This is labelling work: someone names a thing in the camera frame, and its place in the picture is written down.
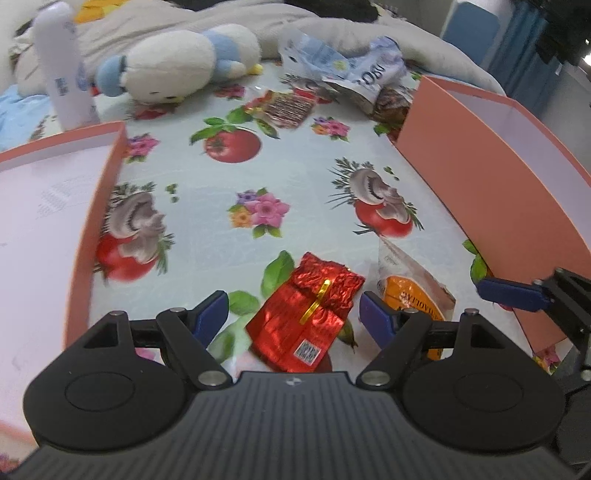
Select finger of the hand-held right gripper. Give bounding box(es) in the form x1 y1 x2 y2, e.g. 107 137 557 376
477 268 591 352

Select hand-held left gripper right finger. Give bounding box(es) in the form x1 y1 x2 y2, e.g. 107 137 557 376
358 291 506 388

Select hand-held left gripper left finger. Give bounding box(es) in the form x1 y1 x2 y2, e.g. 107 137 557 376
78 290 234 391

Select orange and white snack packet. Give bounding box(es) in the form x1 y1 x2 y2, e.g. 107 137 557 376
376 237 457 361

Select red foil snack packet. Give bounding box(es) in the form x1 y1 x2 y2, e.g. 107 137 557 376
245 251 366 374

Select deep orange cardboard box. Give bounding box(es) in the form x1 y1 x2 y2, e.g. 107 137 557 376
397 76 591 354

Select floral plastic tablecloth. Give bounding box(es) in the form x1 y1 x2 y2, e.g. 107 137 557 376
28 60 573 374

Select shallow orange box lid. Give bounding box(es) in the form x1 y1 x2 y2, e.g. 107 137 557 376
0 121 127 457

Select brown striped snack packet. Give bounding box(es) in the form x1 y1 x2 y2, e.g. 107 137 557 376
244 90 319 130

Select blue curtain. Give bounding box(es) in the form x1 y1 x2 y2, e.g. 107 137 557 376
488 0 565 118

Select blue and white plastic bag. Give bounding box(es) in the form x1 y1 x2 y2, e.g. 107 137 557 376
278 28 409 112

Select white and blue plush toy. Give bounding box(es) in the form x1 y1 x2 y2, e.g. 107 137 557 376
95 24 264 104

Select grey blanket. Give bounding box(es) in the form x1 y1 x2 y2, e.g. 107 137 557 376
14 0 506 97

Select blue chair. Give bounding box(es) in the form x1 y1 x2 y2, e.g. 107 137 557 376
440 1 502 66

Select dark hanging clothes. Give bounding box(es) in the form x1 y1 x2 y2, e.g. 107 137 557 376
536 0 591 66

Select light blue bedsheet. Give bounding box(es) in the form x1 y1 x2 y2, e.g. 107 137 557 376
0 85 58 151

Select white lotion bottle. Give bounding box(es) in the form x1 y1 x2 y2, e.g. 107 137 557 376
34 1 101 131

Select black clothing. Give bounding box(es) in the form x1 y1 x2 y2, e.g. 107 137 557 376
175 0 379 23

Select yellow pillow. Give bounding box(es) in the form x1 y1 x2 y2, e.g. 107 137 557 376
76 0 132 24

